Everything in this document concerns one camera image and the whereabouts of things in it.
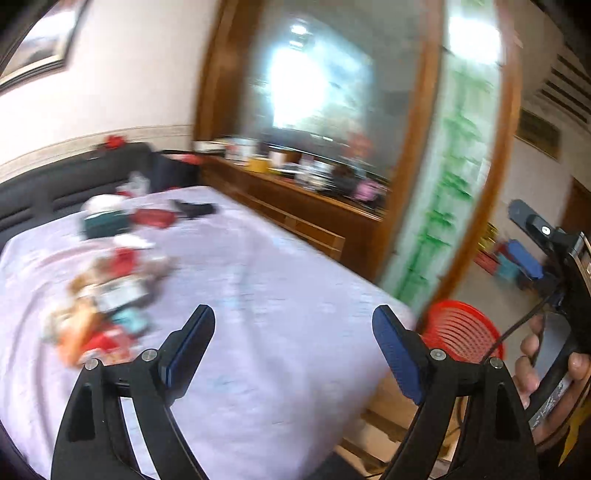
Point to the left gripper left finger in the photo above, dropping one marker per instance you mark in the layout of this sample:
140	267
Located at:
93	441

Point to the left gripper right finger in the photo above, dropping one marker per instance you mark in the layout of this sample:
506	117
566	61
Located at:
495	440

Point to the red white snack bag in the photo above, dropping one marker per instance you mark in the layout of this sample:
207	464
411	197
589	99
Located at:
110	346

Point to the orange cardboard box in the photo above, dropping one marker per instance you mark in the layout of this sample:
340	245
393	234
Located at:
71	328

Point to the white medicine box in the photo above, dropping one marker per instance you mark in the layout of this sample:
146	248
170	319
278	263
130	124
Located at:
119	293

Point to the red wrapper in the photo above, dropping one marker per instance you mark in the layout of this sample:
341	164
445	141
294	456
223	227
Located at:
123	262

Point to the person's right hand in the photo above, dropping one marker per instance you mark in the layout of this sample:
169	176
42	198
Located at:
554	426

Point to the red plastic mesh basket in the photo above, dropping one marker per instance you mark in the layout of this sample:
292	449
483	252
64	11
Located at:
462	331

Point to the wooden sideboard cabinet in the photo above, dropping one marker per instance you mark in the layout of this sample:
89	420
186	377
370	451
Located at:
340	230

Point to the dark green tissue box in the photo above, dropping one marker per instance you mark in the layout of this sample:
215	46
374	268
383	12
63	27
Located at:
106	224

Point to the red flat pouch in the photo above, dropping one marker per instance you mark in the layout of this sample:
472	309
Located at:
157	218

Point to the black leather sofa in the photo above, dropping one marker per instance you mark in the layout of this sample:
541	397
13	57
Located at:
59	189

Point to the red flower ornament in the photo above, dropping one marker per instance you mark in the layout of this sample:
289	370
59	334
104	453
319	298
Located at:
113	142

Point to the yellow container on sideboard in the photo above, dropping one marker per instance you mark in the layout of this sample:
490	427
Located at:
259	165

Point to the framed horse painting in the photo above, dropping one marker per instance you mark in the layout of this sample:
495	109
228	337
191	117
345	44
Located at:
39	41

